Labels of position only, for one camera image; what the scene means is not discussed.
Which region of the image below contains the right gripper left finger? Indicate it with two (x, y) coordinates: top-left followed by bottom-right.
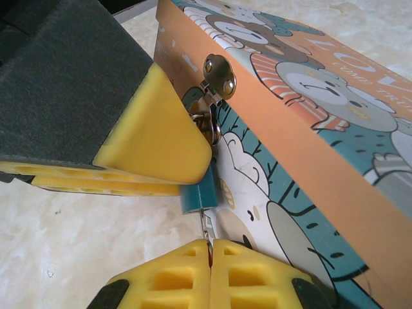
(86, 238), (212, 309)

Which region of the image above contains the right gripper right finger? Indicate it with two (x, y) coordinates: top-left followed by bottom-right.
(211, 238), (334, 309)

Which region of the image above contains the small silver key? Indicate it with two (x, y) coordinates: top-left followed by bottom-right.
(196, 207), (216, 268)

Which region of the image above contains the small teal padlock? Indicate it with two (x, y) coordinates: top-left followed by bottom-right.
(179, 96), (223, 216)

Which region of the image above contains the orange bear print tin box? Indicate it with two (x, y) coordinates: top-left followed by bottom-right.
(154, 0), (412, 309)

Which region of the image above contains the silver box hasp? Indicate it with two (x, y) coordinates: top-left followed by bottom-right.
(200, 53), (238, 109)

